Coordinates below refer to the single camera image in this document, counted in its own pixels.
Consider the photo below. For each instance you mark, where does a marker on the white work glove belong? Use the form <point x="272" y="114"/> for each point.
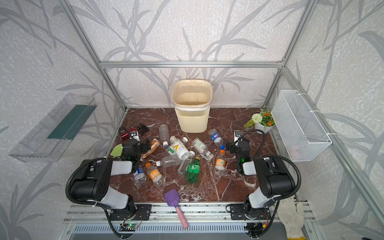
<point x="291" y="214"/>

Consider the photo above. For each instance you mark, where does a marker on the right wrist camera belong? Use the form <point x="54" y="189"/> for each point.
<point x="237" y="134"/>

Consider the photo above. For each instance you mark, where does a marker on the small circuit board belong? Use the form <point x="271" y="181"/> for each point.
<point x="129" y="227"/>

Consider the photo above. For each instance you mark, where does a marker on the green scraper wooden handle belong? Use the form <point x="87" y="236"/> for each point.
<point x="117" y="151"/>

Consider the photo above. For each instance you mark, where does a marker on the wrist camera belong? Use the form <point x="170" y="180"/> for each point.
<point x="134" y="134"/>
<point x="237" y="134"/>

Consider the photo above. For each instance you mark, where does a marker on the potted artificial flower plant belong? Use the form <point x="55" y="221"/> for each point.
<point x="263" y="121"/>

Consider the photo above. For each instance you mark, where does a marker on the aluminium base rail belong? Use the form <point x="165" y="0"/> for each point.
<point x="207" y="217"/>

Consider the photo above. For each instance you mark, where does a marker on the brown Nescafe bottle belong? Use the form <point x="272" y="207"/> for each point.
<point x="154" y="145"/>

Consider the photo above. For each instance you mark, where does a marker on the cream ribbed waste bin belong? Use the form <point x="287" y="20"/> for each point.
<point x="192" y="102"/>

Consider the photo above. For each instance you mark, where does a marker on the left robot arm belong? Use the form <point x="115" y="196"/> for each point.
<point x="90" y="182"/>

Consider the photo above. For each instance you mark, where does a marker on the white wire mesh basket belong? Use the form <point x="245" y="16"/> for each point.
<point x="303" y="135"/>

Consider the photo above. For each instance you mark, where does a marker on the orange label bottle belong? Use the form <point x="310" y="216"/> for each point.
<point x="220" y="164"/>
<point x="154" y="174"/>

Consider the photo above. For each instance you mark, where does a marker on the clear square bottle green label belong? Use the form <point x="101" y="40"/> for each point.
<point x="202" y="149"/>

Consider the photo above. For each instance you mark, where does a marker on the green Sprite bottle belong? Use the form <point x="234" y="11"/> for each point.
<point x="193" y="171"/>

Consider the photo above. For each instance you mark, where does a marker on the slim clear bottle white cap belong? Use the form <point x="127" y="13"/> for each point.
<point x="183" y="167"/>

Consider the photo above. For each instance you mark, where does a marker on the clear crushed bottle lying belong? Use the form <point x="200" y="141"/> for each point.
<point x="169" y="161"/>

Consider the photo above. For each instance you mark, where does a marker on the clear acrylic wall shelf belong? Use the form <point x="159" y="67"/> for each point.
<point x="48" y="140"/>

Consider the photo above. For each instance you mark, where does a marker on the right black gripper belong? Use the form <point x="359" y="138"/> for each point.
<point x="235" y="142"/>

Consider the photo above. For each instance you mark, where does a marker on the purple spatula pink handle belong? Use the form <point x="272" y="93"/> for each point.
<point x="172" y="198"/>

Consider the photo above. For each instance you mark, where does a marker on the Pepsi label water bottle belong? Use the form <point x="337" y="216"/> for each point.
<point x="217" y="139"/>

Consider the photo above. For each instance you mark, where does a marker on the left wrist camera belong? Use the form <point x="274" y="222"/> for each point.
<point x="134" y="134"/>

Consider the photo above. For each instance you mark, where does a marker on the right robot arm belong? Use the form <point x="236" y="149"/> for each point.
<point x="278" y="177"/>

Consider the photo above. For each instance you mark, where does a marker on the blue cap water bottle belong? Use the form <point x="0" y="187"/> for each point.
<point x="140" y="177"/>

